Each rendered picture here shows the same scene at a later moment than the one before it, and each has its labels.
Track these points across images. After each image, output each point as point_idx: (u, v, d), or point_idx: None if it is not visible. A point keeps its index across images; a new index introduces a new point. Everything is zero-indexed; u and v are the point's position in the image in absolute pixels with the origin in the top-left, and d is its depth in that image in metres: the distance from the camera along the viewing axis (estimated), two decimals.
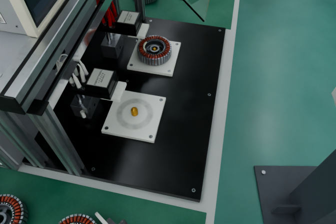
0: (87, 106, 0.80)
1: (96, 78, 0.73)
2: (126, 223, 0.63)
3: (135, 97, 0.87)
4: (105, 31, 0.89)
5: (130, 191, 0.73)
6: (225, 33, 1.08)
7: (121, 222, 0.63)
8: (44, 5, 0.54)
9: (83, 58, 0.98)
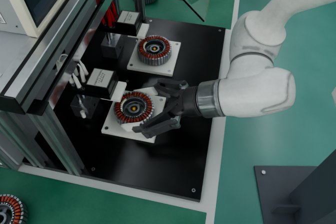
0: (87, 106, 0.80)
1: (96, 78, 0.73)
2: (162, 80, 0.83)
3: None
4: (105, 31, 0.89)
5: (130, 191, 0.73)
6: (225, 33, 1.08)
7: (158, 80, 0.82)
8: (44, 5, 0.54)
9: (83, 58, 0.98)
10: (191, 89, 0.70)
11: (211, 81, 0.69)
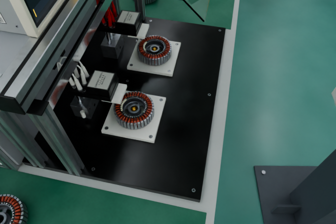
0: (87, 106, 0.80)
1: (97, 80, 0.73)
2: None
3: None
4: (105, 31, 0.89)
5: (130, 191, 0.73)
6: (225, 33, 1.08)
7: None
8: (44, 5, 0.54)
9: (83, 58, 0.98)
10: None
11: None
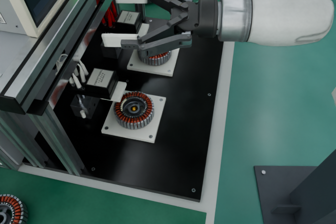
0: (87, 106, 0.80)
1: (96, 78, 0.73)
2: None
3: None
4: (105, 31, 0.89)
5: (130, 191, 0.73)
6: None
7: None
8: (44, 5, 0.54)
9: (83, 58, 0.98)
10: (212, 0, 0.55)
11: None
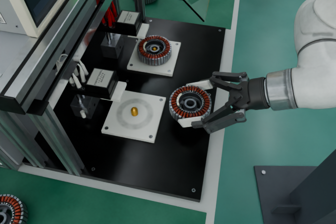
0: (87, 106, 0.80)
1: (96, 78, 0.73)
2: (217, 73, 0.79)
3: (135, 97, 0.87)
4: (105, 31, 0.89)
5: (130, 191, 0.73)
6: (225, 33, 1.08)
7: (213, 73, 0.79)
8: (44, 5, 0.54)
9: (83, 58, 0.98)
10: (258, 80, 0.66)
11: (280, 71, 0.64)
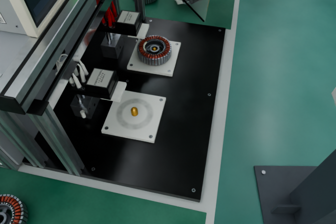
0: (87, 106, 0.80)
1: (96, 78, 0.73)
2: None
3: (135, 97, 0.87)
4: (105, 31, 0.89)
5: (130, 191, 0.73)
6: (225, 33, 1.08)
7: None
8: (44, 5, 0.54)
9: (83, 58, 0.98)
10: None
11: None
